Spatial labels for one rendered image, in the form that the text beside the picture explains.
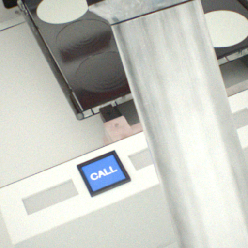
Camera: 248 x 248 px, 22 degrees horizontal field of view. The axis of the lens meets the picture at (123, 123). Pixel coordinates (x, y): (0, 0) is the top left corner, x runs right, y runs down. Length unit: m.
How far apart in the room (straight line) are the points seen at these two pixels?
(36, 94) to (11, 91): 0.05
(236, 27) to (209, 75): 0.55
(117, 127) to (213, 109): 0.40
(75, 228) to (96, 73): 0.34
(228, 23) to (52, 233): 0.52
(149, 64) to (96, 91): 0.48
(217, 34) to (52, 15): 0.32
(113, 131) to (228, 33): 0.29
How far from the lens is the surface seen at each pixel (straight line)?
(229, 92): 1.02
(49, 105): 1.14
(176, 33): 0.55
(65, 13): 1.20
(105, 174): 0.82
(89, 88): 1.03
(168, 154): 0.57
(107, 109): 0.98
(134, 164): 0.83
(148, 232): 0.88
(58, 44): 1.14
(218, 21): 1.13
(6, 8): 1.31
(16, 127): 1.12
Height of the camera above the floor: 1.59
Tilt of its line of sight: 46 degrees down
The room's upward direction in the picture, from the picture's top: 11 degrees counter-clockwise
